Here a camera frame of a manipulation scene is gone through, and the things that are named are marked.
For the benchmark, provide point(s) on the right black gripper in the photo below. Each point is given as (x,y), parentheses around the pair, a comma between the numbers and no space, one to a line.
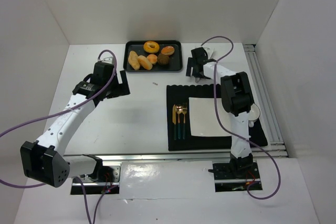
(196,67)

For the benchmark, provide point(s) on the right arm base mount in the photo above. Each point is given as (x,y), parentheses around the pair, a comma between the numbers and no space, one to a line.
(226,181)

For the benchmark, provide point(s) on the rose gold spoon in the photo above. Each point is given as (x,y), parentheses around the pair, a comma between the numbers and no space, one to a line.
(179,110)

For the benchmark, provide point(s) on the white cup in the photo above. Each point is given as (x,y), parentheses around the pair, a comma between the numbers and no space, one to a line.
(254,115)

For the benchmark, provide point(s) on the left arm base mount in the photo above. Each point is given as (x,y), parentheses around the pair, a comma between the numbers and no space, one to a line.
(108,180)

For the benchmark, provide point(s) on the gold fork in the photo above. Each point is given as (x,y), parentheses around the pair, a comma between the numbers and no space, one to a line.
(184,112)

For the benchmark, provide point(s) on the glazed round bun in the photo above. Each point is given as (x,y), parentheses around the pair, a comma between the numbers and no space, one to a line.
(168,50)

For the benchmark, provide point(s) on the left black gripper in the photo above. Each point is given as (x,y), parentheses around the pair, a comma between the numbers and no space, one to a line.
(121,87)

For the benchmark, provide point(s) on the long bread roll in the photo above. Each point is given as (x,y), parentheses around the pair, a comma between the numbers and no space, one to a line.
(133,60)

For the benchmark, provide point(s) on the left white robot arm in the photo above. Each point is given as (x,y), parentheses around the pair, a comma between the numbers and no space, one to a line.
(43,160)

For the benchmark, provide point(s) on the gold knife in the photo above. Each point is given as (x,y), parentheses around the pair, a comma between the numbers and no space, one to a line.
(174,121)

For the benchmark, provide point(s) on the oval bread loaf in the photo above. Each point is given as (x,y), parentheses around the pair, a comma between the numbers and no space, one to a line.
(144,62)

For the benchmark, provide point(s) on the small orange bun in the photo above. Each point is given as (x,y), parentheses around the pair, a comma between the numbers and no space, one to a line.
(152,58)

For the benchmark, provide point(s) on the ring donut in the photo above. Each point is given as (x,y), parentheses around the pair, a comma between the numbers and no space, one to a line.
(151,47)

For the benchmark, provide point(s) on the dark chocolate bun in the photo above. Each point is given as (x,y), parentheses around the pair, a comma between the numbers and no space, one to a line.
(163,59)

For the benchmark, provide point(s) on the aluminium rail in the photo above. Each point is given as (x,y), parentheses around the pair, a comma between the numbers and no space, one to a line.
(166,157)

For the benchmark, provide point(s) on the black baking tray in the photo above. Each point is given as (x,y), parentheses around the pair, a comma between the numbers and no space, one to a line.
(175,63)

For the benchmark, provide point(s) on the side aluminium rails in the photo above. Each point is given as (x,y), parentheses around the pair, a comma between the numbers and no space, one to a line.
(270,123)

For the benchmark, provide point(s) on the black placemat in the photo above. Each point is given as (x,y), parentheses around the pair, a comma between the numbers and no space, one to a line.
(183,140)

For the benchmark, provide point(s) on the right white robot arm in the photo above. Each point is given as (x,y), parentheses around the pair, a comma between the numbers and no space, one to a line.
(237,100)

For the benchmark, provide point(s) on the white square plate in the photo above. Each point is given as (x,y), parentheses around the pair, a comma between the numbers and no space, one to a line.
(203,120)

